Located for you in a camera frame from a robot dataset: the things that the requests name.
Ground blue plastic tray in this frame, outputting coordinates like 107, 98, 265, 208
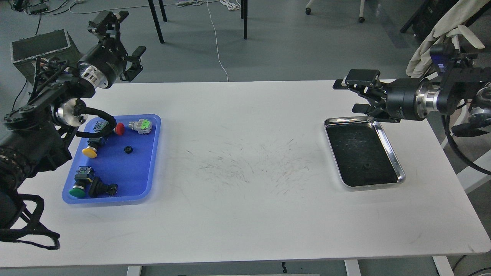
62, 114, 161, 205

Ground black table leg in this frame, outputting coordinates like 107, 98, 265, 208
148, 0, 167, 44
240, 0, 248, 40

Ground silver metal tray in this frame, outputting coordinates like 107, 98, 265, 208
324, 116, 406, 190

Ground red push button switch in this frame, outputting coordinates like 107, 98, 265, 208
93, 121, 125, 137

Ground grey green connector part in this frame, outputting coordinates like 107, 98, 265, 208
128, 119, 153, 135

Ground green push button switch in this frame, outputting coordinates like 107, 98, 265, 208
69, 166, 95, 199

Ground white chair with cloth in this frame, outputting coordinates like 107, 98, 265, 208
406, 0, 489, 78

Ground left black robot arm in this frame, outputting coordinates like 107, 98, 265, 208
1, 11, 146, 250

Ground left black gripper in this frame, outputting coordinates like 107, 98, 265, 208
77, 11, 146, 89

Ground blue camera module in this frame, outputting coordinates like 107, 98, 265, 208
430, 43, 454, 75

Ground black table leg right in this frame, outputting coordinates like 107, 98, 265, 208
240, 0, 248, 40

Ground white floor cable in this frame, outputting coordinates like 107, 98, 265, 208
206, 0, 229, 82

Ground yellow push button switch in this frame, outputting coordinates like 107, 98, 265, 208
81, 136, 107, 158

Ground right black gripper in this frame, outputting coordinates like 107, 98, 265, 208
333, 69, 430, 122

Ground black switch part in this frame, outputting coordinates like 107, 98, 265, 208
88, 176, 118, 199

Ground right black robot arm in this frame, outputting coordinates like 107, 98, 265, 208
333, 43, 490, 175

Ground grey plastic crate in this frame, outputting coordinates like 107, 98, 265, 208
11, 29, 83, 85

